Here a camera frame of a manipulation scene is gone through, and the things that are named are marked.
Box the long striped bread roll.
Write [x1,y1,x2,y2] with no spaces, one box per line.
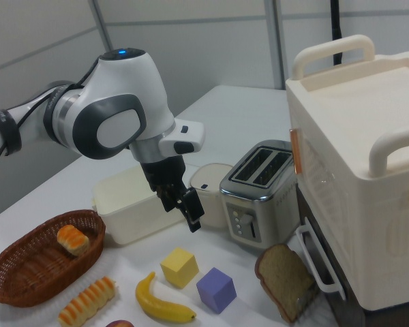
[57,275,118,327]

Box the black vertical pole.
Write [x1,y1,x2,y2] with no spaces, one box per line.
[329,0,345,67]

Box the brown bread slice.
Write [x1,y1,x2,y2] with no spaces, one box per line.
[255,243,316,324]

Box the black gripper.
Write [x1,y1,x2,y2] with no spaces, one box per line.
[139,155,205,234]

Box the purple foam cube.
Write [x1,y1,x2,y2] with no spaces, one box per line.
[196,266,238,315]

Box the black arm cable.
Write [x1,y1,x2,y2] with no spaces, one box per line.
[0,59,100,181]

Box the yellow toy banana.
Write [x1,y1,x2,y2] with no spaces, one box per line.
[135,270,198,322]

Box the short striped bread roll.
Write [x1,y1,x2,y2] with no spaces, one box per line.
[56,224,90,257]

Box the yellow foam cube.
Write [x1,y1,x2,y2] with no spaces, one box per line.
[160,247,200,290]

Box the silver two-slot toaster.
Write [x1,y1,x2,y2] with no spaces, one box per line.
[219,139,299,251]

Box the cream toy oven cabinet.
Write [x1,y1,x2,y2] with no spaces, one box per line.
[284,33,409,311]

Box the large cream plastic box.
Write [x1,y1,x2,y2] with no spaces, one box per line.
[91,166,188,246]

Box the brown wicker basket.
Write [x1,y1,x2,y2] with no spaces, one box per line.
[0,208,107,309]

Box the small cream lidded container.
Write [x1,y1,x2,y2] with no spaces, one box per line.
[189,162,234,228]

